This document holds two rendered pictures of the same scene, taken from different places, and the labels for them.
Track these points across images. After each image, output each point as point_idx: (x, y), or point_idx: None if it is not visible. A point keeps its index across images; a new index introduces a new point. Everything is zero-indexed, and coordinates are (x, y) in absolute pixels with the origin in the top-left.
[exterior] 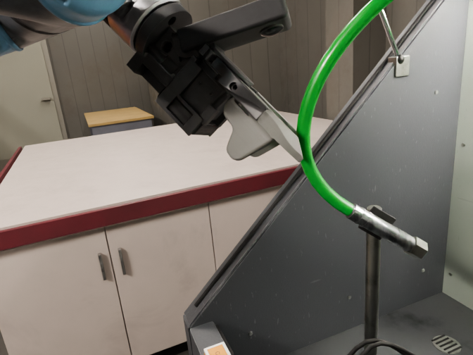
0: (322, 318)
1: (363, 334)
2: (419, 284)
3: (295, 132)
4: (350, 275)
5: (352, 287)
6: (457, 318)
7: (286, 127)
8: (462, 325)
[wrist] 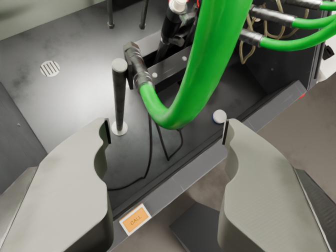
0: (38, 150)
1: (39, 121)
2: None
3: (100, 130)
4: (5, 119)
5: (11, 119)
6: (19, 51)
7: (255, 132)
8: (27, 51)
